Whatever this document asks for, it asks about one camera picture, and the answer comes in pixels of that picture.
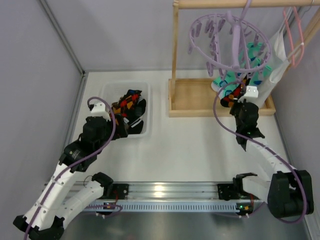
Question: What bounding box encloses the teal sock left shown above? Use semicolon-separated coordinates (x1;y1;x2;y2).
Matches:
211;71;243;92

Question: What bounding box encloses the teal sock with blue patch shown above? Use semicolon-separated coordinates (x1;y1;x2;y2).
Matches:
219;41;273;101

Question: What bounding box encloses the pink clothes hanger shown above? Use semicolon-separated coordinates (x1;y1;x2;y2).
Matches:
281;6;305;68

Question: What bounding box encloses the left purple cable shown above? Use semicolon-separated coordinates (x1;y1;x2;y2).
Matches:
23;96;124;240

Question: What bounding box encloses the wooden clothes rack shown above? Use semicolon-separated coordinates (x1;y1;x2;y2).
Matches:
168;0;320;117

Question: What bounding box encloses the brown argyle sock in bin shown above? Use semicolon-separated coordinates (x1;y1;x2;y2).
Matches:
111;102;121;114

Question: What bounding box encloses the purple round clip hanger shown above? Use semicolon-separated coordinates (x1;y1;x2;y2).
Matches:
188;0;272;81

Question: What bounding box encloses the argyle sock red yellow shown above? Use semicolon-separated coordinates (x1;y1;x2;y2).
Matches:
220;76;251;108

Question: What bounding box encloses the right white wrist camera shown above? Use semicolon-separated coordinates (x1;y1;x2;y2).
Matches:
242;85;259;100

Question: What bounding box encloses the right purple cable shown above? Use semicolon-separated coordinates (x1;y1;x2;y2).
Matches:
212;83;310;223

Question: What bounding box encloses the slotted grey cable duct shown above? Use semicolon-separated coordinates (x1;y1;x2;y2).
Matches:
84;201;253;213

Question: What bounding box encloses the white tote bag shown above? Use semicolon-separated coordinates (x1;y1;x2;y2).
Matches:
257;26;290;110

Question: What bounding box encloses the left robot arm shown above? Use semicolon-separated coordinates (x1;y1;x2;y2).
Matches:
13;116;117;240

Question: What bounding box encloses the white plastic bin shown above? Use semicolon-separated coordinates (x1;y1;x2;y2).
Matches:
99;79;152;139

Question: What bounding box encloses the black grey blue sock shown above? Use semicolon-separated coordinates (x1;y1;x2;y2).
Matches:
125;98;147;128

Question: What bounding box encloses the aluminium mounting rail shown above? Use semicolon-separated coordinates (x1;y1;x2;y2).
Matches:
39;181;313;201

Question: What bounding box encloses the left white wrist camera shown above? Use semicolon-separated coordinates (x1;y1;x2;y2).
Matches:
89;101;111;121

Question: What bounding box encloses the purple cable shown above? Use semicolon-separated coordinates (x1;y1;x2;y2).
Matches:
23;96;124;240
212;83;310;223

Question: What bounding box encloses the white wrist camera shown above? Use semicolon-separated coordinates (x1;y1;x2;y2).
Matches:
242;85;259;100
89;101;111;121

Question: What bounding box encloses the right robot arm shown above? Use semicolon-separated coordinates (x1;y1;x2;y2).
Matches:
230;101;314;219

